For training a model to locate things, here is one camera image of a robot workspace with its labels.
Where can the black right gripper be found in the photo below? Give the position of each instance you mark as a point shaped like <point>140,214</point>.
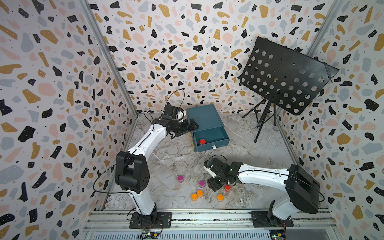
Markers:
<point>211,185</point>

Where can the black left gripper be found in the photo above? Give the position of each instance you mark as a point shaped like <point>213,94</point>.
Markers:
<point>186,128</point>

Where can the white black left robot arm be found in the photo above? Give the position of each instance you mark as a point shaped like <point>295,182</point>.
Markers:
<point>132,172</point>

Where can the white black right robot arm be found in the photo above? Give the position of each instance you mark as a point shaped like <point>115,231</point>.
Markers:
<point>301,192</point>

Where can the teal drawer cabinet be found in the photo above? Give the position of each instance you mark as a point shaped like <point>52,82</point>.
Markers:
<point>206,117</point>

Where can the orange paint can right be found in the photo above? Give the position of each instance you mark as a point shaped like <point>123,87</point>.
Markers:
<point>220,197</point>

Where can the orange paint can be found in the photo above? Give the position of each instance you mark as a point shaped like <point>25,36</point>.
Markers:
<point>194,197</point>
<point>200,193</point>
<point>220,197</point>

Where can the magenta paint can middle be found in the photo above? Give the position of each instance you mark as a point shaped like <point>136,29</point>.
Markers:
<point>202,184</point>

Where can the magenta paint can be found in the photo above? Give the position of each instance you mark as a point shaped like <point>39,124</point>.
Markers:
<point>180,179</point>
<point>202,184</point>

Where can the orange paint can middle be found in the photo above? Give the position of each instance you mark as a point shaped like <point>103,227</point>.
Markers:
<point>200,193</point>

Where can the orange paint can left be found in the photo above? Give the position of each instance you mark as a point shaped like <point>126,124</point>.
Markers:
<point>194,197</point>

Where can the magenta paint can left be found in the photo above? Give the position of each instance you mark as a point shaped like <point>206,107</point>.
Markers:
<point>180,179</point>

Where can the black perforated music stand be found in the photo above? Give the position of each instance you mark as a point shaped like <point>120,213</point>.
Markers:
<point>286,79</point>

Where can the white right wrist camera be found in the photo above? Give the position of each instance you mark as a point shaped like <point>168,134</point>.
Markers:
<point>209,169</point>

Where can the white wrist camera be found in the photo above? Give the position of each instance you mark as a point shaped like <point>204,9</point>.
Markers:
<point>180,115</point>
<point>209,169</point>

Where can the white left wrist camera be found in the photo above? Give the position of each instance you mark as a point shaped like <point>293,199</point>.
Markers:
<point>180,115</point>

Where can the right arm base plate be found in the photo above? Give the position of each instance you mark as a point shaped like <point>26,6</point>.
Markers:
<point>265,219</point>

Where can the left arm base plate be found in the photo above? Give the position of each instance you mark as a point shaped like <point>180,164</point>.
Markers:
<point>160,220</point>

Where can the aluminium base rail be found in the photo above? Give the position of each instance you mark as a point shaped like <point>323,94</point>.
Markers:
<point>211,225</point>

